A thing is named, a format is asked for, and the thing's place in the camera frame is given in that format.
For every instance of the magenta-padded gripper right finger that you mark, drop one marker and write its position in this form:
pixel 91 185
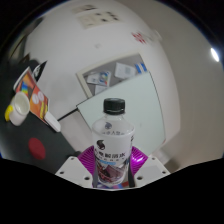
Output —
pixel 150 170

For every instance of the flat round red coaster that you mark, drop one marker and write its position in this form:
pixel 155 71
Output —
pixel 36 148

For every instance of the large white wall poster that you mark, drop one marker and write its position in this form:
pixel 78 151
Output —
pixel 98 19

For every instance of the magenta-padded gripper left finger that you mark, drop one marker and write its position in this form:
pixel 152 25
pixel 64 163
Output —
pixel 75 168

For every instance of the ceiling light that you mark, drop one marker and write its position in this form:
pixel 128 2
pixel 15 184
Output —
pixel 215 54

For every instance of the grey framed notice board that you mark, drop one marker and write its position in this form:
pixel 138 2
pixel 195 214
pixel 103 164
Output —
pixel 100 78

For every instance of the red floor number sign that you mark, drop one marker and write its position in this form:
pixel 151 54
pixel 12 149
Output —
pixel 140 36

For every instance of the small white wall poster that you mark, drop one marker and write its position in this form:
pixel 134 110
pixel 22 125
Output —
pixel 83 8

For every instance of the small white flat box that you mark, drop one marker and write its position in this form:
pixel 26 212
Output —
pixel 52 121

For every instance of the clear black-capped drink bottle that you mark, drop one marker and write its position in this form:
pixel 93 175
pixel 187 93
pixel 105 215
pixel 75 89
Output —
pixel 112 146

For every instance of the colourful printed book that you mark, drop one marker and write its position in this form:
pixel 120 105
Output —
pixel 35 96

